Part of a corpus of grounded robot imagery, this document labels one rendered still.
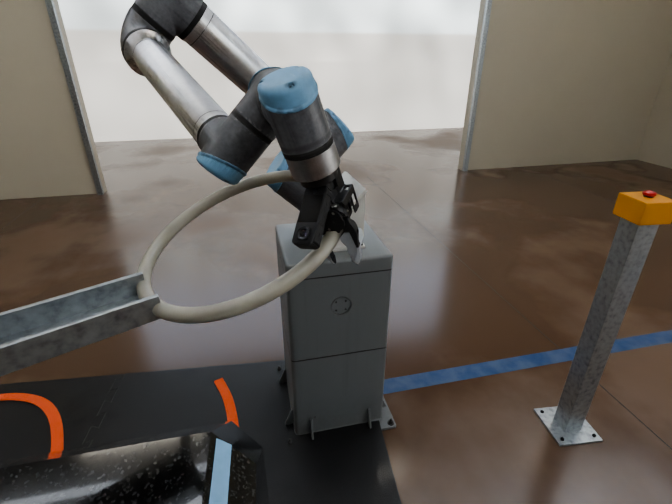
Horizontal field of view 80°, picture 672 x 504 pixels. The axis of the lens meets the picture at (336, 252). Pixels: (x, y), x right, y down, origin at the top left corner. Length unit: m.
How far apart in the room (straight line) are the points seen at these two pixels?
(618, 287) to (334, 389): 1.14
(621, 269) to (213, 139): 1.43
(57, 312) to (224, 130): 0.47
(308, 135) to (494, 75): 5.64
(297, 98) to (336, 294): 0.96
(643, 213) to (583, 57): 5.52
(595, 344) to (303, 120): 1.53
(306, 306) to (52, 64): 4.55
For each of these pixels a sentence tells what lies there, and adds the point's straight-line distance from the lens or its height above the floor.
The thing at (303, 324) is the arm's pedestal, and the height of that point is 0.60.
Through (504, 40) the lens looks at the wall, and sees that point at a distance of 6.27.
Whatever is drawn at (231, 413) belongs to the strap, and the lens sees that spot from 2.05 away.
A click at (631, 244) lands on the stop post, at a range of 1.70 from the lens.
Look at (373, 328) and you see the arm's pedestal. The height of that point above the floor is 0.53.
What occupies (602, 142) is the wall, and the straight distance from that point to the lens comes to 7.65.
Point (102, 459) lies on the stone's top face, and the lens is 0.98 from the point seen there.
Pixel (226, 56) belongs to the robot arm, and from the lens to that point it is 1.27.
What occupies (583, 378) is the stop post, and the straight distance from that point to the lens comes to 1.99.
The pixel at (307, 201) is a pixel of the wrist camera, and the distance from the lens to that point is 0.72.
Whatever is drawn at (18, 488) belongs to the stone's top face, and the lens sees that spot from 1.01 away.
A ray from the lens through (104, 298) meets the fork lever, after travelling 0.93.
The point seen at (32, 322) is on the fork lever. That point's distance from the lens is 0.93.
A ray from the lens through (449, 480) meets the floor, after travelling 1.87.
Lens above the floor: 1.50
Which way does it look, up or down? 26 degrees down
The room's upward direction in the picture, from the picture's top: straight up
